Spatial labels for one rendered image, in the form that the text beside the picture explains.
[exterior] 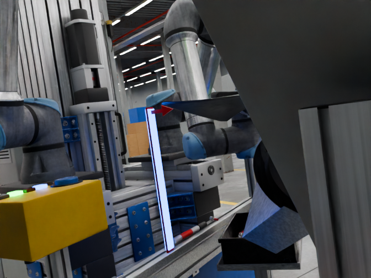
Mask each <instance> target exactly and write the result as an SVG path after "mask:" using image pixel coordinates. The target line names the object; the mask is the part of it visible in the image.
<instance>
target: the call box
mask: <svg viewBox="0 0 371 278"><path fill-rule="evenodd" d="M107 228H108V223H107V216H106V212H105V205H104V198H103V191H102V184H101V181H100V180H78V182H75V183H71V184H66V185H55V184H52V185H48V186H47V188H43V189H39V190H35V191H32V192H29V193H23V194H21V195H17V196H10V197H9V198H6V199H3V200H0V258H3V259H12V260H21V261H24V264H31V263H34V262H35V261H36V260H38V259H41V258H43V257H45V256H47V255H50V254H52V253H54V252H56V251H58V250H61V249H63V248H65V247H68V246H70V245H72V244H75V243H77V242H79V241H81V240H83V239H86V238H88V237H90V236H92V235H95V234H97V233H99V232H101V231H104V230H106V229H107Z"/></svg>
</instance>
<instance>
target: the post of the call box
mask: <svg viewBox="0 0 371 278"><path fill-rule="evenodd" d="M44 262H45V269H46V276H47V278H73V276H72V269H71V262H70V256H69V251H68V247H65V248H63V249H61V250H58V251H56V252H54V253H52V254H50V255H47V256H45V257H44Z"/></svg>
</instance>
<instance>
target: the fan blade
mask: <svg viewBox="0 0 371 278"><path fill-rule="evenodd" d="M162 104H163V105H165V106H169V107H171V108H174V109H177V110H180V111H184V112H187V113H190V114H194V115H198V116H201V117H205V118H208V119H213V120H216V121H228V120H230V119H231V118H232V117H234V116H235V115H236V114H238V113H239V112H241V111H243V110H244V109H245V106H244V104H243V102H242V100H241V97H240V95H239V94H236V95H229V96H225V97H218V98H211V99H202V100H187V101H164V102H163V103H162Z"/></svg>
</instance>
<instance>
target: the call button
mask: <svg viewBox="0 0 371 278"><path fill-rule="evenodd" d="M75 182H78V176H76V177H64V178H60V179H56V180H55V185H66V184H71V183H75Z"/></svg>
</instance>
